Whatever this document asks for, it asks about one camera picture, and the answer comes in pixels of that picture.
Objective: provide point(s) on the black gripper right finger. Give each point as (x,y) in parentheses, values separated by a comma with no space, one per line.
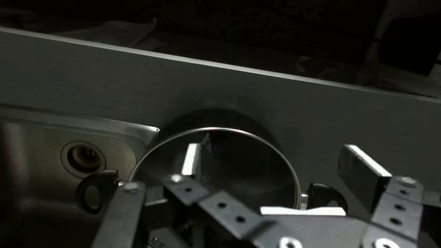
(400,207)

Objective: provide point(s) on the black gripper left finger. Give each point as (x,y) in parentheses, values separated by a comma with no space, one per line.
(229,214)

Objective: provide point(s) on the stainless steel sink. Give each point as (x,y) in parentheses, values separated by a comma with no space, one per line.
(37,183)

